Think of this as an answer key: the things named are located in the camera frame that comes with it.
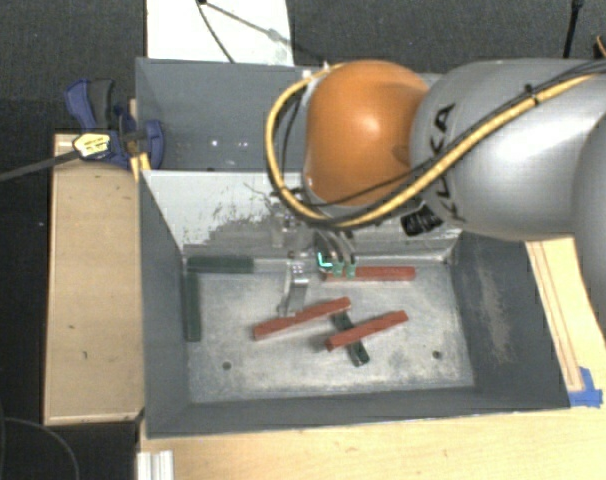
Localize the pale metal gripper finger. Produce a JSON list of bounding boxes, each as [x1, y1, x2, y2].
[[275, 266, 294, 317], [285, 263, 312, 318]]

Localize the black cylinder on white bracket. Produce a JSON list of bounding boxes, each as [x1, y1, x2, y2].
[[399, 202, 447, 239]]

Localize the red-brown flat block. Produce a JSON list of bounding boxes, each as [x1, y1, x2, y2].
[[324, 265, 417, 284], [252, 295, 353, 342], [323, 309, 411, 353]]

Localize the grey metal bin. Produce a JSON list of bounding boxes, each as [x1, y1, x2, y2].
[[134, 56, 572, 440]]

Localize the pale wood board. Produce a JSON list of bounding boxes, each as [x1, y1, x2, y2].
[[43, 132, 147, 427]]

